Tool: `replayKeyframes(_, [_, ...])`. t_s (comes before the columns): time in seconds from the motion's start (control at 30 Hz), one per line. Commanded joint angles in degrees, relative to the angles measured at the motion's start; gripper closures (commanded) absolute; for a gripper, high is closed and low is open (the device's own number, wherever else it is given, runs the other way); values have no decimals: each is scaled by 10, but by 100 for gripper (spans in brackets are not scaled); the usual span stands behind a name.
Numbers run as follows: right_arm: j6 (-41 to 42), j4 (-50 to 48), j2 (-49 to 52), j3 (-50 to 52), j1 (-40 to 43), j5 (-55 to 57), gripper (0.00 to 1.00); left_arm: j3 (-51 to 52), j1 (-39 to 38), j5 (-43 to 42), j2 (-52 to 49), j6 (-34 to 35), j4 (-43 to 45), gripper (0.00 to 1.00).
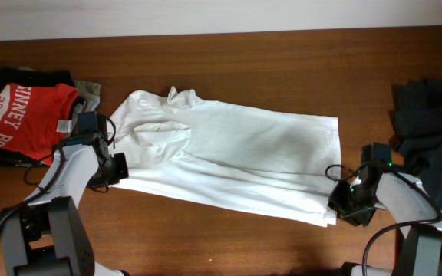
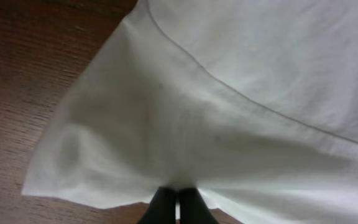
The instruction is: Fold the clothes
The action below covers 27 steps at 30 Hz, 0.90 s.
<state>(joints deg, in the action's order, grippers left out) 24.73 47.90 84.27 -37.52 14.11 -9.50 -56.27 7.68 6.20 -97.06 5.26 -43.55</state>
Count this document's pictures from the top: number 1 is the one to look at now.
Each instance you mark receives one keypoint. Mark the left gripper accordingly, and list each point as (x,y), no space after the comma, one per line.
(121,171)

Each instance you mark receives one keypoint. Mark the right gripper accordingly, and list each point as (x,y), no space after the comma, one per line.
(336,201)

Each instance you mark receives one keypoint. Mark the grey garment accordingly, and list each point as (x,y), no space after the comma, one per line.
(88,99)

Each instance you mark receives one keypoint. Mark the white t-shirt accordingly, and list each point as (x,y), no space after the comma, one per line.
(234,157)

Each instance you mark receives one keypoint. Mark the red printed t-shirt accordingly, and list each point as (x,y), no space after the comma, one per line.
(33,119)

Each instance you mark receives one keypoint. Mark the black garment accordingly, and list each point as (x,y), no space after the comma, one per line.
(34,78)

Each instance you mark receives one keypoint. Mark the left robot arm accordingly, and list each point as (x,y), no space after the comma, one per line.
(44,234)

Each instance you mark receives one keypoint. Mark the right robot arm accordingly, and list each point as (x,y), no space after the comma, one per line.
(379,184)

